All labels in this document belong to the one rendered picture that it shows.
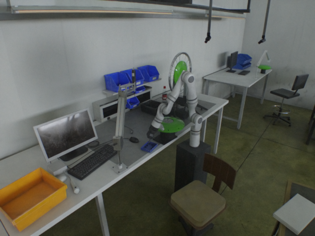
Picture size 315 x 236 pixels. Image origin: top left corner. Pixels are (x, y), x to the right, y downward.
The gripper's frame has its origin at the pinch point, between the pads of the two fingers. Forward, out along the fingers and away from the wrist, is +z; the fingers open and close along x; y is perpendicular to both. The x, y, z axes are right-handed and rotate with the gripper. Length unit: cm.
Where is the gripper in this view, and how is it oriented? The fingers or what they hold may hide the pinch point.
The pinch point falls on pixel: (148, 143)
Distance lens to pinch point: 184.2
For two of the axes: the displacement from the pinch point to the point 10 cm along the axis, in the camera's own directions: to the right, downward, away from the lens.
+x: 1.7, 4.2, -8.9
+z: -4.6, 8.4, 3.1
